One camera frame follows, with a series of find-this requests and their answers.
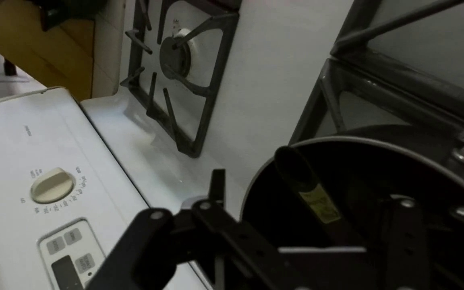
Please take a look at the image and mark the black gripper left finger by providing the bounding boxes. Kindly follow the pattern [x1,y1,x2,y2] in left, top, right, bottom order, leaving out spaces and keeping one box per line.
[84,167,310,290]

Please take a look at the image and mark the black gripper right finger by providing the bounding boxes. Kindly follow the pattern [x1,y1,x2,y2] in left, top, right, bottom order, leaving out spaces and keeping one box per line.
[381,195,437,290]

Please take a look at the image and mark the black cooking pot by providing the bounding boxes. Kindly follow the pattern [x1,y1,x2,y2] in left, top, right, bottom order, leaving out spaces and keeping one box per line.
[239,124,464,290]

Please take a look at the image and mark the stove clock display panel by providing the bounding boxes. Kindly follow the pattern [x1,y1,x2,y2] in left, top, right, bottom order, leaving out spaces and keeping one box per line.
[37,216,108,290]

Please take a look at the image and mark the black cast iron stove grate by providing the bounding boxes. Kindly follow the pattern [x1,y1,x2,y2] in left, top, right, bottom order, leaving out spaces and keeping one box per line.
[290,0,464,148]
[120,0,242,161]

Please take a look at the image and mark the cream stove timer dial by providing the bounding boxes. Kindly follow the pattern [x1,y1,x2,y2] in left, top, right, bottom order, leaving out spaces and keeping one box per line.
[29,166,78,206]

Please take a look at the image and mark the white gas stove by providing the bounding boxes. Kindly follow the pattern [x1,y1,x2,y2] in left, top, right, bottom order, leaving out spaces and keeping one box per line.
[0,0,464,290]

